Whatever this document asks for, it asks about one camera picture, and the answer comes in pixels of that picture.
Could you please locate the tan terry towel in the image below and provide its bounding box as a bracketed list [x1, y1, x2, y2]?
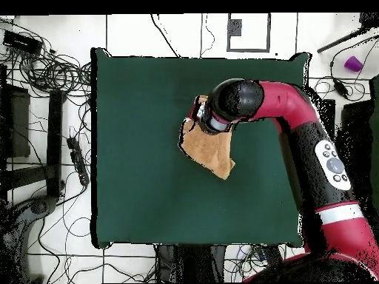
[177, 94, 237, 180]

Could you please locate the dark flat panel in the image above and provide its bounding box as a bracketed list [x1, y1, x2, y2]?
[338, 100, 375, 178]
[5, 84, 31, 159]

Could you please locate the dark green table cloth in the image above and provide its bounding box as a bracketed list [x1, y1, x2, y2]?
[90, 47, 312, 249]

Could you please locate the small dark grey square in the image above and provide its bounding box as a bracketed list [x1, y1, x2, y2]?
[229, 18, 243, 37]

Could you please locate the black power strip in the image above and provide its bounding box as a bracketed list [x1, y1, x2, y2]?
[260, 244, 282, 267]
[66, 136, 90, 187]

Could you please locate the black power adapter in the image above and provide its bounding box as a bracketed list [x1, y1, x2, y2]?
[332, 77, 350, 100]

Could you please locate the black rod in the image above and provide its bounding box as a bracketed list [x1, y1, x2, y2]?
[316, 24, 371, 54]

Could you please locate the purple plastic cup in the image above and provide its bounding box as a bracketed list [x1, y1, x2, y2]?
[343, 55, 363, 72]

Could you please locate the dark grey stand base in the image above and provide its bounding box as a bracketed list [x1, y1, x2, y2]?
[8, 195, 58, 234]

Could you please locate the black electronics box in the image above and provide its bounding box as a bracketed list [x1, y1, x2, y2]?
[1, 30, 44, 56]

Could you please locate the grey square floor frame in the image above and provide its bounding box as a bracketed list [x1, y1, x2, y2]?
[227, 13, 271, 53]

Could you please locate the thin black cable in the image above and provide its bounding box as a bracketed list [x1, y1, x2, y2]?
[150, 13, 181, 58]

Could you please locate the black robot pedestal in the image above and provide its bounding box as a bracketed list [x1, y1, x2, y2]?
[155, 243, 227, 283]

